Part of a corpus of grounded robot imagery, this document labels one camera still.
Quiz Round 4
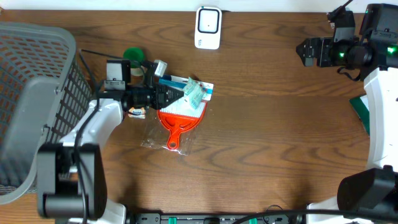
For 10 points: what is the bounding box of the red dustpan brush package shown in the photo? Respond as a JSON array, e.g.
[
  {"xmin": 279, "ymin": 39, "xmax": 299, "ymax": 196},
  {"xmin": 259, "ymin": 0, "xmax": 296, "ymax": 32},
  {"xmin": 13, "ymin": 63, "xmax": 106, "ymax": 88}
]
[{"xmin": 141, "ymin": 75, "xmax": 214, "ymax": 156}]

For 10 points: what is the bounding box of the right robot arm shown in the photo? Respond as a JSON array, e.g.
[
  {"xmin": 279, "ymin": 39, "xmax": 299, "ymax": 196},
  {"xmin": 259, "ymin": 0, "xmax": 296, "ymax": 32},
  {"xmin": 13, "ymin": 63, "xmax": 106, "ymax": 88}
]
[{"xmin": 296, "ymin": 3, "xmax": 397, "ymax": 223}]

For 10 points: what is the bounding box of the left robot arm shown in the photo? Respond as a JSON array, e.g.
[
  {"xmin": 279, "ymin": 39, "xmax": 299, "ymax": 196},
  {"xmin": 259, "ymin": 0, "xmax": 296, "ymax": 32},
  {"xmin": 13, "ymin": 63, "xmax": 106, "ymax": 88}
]
[{"xmin": 36, "ymin": 59, "xmax": 184, "ymax": 223}]

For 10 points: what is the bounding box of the green grip gloves package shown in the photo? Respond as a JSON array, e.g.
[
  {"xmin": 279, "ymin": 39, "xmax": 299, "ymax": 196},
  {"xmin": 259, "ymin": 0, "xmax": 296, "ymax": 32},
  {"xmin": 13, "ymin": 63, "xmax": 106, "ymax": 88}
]
[{"xmin": 349, "ymin": 95, "xmax": 370, "ymax": 135}]

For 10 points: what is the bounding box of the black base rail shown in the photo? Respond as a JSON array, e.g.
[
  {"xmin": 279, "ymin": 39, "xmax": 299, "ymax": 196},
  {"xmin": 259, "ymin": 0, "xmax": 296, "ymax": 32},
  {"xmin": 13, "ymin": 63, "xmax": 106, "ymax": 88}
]
[{"xmin": 125, "ymin": 213, "xmax": 306, "ymax": 224}]

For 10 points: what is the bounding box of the orange snack box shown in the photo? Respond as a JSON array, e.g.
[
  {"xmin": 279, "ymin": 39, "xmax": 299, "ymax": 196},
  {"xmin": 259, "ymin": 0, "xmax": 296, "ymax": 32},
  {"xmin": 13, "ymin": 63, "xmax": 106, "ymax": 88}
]
[{"xmin": 127, "ymin": 107, "xmax": 146, "ymax": 119}]

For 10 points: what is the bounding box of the white barcode scanner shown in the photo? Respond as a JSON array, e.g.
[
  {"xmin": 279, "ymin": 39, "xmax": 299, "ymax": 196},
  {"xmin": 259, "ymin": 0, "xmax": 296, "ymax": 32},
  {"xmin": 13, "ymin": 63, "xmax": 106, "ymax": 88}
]
[{"xmin": 194, "ymin": 6, "xmax": 222, "ymax": 50}]

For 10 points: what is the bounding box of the grey plastic mesh basket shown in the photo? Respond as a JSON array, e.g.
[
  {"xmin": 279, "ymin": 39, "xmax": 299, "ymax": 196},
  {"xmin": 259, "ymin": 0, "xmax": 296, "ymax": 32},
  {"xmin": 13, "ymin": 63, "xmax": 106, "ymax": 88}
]
[{"xmin": 1, "ymin": 22, "xmax": 91, "ymax": 205}]

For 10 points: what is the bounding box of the pale green wipes packet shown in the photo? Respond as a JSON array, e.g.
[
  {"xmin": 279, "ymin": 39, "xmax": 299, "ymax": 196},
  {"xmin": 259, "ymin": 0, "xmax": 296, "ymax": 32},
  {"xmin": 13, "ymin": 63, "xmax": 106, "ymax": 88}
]
[{"xmin": 183, "ymin": 78, "xmax": 206, "ymax": 110}]

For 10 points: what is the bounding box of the green lid white jar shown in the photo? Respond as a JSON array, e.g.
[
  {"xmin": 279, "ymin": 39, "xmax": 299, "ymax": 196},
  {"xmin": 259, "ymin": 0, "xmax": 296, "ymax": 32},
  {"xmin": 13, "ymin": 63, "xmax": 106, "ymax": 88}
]
[{"xmin": 123, "ymin": 47, "xmax": 145, "ymax": 77}]

